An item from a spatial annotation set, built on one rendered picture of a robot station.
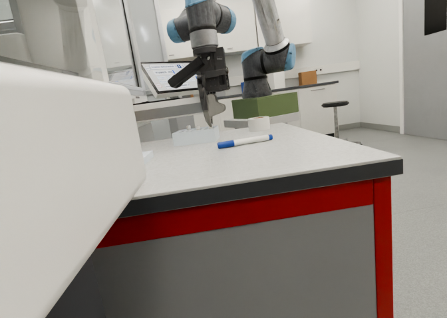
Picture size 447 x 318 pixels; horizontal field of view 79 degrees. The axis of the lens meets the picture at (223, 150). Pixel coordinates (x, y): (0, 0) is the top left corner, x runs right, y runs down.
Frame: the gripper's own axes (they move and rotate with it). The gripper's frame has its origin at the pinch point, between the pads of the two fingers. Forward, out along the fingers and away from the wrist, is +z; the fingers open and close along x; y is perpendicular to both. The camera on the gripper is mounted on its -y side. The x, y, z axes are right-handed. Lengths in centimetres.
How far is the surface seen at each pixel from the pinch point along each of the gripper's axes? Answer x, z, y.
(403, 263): 47, 81, 75
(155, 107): 13.7, -6.3, -20.3
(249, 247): -39.4, 17.0, 11.0
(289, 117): 58, 7, 29
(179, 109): 15.1, -4.5, -12.1
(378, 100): 409, 31, 212
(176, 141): -3.1, 4.0, -9.4
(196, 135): -3.1, 3.0, -3.3
